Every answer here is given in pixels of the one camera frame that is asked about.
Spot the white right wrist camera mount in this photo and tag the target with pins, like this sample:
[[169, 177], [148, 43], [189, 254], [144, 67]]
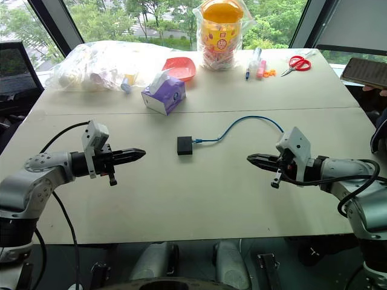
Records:
[[297, 145]]

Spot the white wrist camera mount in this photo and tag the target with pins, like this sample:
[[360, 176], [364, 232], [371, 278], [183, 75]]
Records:
[[96, 133], [297, 145]]

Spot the black mesh office chair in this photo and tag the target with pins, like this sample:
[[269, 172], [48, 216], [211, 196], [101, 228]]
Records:
[[16, 69]]

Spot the small black box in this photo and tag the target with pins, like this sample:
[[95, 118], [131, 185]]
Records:
[[184, 146]]

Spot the black bracket under table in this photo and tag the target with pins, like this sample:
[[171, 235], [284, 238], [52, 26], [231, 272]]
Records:
[[269, 272]]

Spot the grey rounded robot leg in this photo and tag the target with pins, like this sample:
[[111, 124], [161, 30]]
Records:
[[231, 262], [152, 261]]

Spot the orange small clips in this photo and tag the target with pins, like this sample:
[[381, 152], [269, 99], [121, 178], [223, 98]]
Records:
[[269, 72]]

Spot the purple tissue box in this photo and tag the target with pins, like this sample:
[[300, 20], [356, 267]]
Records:
[[169, 96]]

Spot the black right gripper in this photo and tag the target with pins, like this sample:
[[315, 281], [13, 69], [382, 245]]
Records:
[[285, 166]]

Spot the bystander hand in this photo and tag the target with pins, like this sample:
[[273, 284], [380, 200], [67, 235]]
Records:
[[378, 90]]

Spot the blue pen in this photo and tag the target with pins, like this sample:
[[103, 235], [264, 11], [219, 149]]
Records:
[[248, 72]]

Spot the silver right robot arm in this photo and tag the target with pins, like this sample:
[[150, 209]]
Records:
[[362, 193]]

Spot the clear plastic bag of items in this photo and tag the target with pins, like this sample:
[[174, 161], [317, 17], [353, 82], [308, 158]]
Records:
[[90, 65]]

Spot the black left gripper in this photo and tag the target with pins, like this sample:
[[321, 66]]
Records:
[[104, 160]]

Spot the dark smartphone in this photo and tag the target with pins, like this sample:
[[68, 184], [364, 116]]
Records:
[[364, 72]]

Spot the blue and yellow tube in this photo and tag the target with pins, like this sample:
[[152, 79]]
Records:
[[127, 84]]

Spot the dark bystander clothing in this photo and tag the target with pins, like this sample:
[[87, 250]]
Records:
[[380, 133]]

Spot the black window pillar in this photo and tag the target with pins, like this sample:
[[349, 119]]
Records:
[[305, 21], [57, 24]]

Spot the red plastic bowl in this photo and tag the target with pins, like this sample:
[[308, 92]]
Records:
[[181, 68]]

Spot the pink marker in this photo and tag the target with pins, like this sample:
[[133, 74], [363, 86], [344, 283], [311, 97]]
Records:
[[261, 69]]

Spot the bagged yellow snack tub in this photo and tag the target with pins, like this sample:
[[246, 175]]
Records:
[[222, 33]]

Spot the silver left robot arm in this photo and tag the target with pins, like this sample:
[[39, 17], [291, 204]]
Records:
[[33, 184]]

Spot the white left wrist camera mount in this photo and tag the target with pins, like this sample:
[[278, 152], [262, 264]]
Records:
[[96, 133]]

